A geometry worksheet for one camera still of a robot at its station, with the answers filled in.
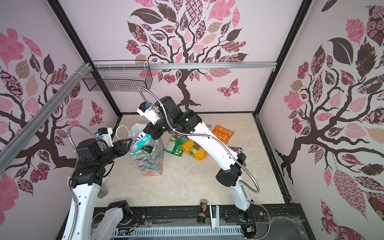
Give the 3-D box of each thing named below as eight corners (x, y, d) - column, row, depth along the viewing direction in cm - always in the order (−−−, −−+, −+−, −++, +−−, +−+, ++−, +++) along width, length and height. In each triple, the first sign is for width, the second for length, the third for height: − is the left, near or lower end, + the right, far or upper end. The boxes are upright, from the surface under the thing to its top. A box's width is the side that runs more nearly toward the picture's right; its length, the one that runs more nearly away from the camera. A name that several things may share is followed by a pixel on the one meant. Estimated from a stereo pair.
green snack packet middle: (165, 151, 99) (164, 148, 96) (173, 136, 108) (172, 133, 104) (181, 156, 97) (180, 153, 94) (188, 140, 105) (188, 137, 102)
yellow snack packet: (182, 150, 100) (181, 145, 96) (189, 143, 104) (188, 138, 99) (200, 164, 94) (200, 159, 89) (207, 155, 97) (208, 151, 93)
